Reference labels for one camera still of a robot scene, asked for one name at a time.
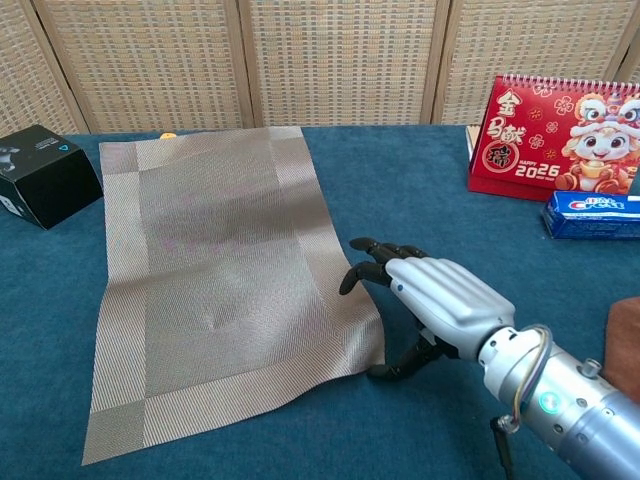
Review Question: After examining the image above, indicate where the red desk calendar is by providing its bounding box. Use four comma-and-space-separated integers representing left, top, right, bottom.
467, 73, 640, 202

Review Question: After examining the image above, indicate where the brown leather piece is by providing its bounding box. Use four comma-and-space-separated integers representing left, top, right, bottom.
602, 295, 640, 386

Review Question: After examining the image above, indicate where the woven bamboo folding screen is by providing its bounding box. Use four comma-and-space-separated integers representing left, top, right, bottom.
0, 0, 640, 135

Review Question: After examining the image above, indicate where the gray woven placemat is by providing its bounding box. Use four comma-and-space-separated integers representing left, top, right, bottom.
81, 125, 386, 467

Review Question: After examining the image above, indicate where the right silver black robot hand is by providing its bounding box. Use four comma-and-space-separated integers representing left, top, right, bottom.
338, 237, 517, 380

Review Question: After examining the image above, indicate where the blue toothpaste box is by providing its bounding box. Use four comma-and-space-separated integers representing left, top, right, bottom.
540, 189, 640, 240

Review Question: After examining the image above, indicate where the black product box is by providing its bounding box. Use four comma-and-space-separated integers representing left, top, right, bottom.
0, 124, 105, 231

